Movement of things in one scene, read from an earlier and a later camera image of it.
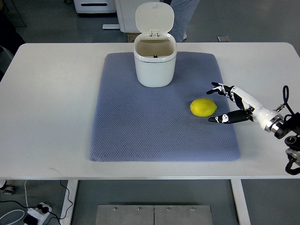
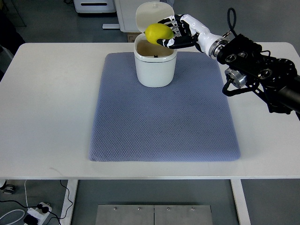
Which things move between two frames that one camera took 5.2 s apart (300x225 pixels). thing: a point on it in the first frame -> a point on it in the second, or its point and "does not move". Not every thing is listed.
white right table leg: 240,202 does not move
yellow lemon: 203,107 -> 154,31
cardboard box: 131,36 does not move
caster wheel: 8,189 does not move
